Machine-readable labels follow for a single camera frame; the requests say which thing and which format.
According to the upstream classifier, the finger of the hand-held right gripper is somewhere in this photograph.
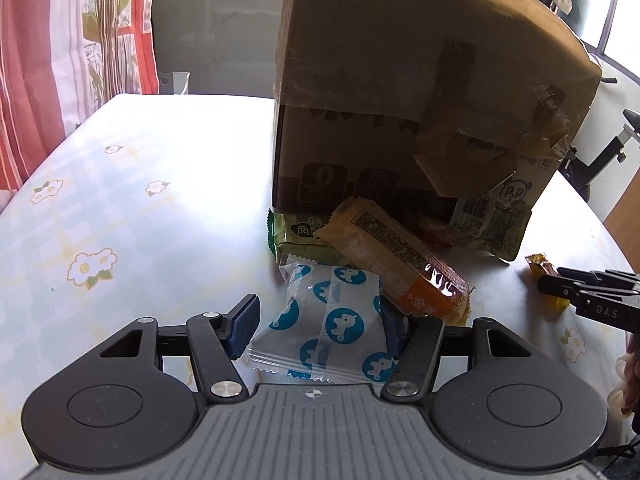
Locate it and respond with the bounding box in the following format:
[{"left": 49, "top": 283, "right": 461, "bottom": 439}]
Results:
[{"left": 537, "top": 267, "right": 640, "bottom": 306}]

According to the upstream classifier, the small orange candy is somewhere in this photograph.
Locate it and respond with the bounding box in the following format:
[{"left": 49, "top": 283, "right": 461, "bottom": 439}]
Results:
[{"left": 524, "top": 253, "right": 572, "bottom": 309}]

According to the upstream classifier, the floral tablecloth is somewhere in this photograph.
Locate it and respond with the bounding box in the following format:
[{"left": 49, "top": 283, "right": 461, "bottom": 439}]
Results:
[{"left": 0, "top": 92, "right": 640, "bottom": 463}]

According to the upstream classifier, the green snack packet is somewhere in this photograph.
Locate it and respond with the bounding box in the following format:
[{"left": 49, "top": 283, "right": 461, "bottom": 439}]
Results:
[{"left": 264, "top": 209, "right": 347, "bottom": 266}]

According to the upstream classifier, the pale green printed packet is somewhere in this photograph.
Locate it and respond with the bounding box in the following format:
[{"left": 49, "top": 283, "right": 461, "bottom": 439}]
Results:
[{"left": 449, "top": 172, "right": 533, "bottom": 262}]

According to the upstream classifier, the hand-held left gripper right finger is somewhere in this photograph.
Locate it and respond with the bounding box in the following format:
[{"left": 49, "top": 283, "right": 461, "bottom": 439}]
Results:
[{"left": 377, "top": 298, "right": 540, "bottom": 404}]

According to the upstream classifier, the black exercise bike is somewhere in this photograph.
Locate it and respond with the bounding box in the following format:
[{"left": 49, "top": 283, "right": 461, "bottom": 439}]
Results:
[{"left": 559, "top": 74, "right": 640, "bottom": 199}]

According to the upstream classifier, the wooden board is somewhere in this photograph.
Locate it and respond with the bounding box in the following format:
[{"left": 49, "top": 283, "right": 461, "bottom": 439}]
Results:
[{"left": 589, "top": 160, "right": 640, "bottom": 273}]

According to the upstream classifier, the white packet with blue circles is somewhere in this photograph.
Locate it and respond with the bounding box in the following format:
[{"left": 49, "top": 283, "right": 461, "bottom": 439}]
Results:
[{"left": 240, "top": 253, "right": 397, "bottom": 386}]

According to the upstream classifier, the orange printed snack packet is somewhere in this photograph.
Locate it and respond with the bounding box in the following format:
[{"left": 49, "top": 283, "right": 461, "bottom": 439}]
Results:
[{"left": 317, "top": 196, "right": 476, "bottom": 329}]

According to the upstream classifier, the red floral curtain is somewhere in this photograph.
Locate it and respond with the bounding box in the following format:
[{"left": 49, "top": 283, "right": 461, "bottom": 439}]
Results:
[{"left": 0, "top": 0, "right": 162, "bottom": 202}]

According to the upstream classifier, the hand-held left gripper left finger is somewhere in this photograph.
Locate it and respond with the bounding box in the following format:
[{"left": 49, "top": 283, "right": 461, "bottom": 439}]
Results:
[{"left": 99, "top": 294, "right": 262, "bottom": 404}]

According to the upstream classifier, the person's right hand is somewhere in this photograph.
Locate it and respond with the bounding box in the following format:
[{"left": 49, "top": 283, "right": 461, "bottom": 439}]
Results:
[{"left": 607, "top": 334, "right": 640, "bottom": 417}]

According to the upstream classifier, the brown cardboard box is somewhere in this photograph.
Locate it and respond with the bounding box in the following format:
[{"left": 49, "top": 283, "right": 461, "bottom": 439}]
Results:
[{"left": 270, "top": 0, "right": 603, "bottom": 233}]

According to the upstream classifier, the window with black frame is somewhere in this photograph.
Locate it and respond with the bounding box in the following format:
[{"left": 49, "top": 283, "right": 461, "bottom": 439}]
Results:
[{"left": 465, "top": 0, "right": 640, "bottom": 87}]

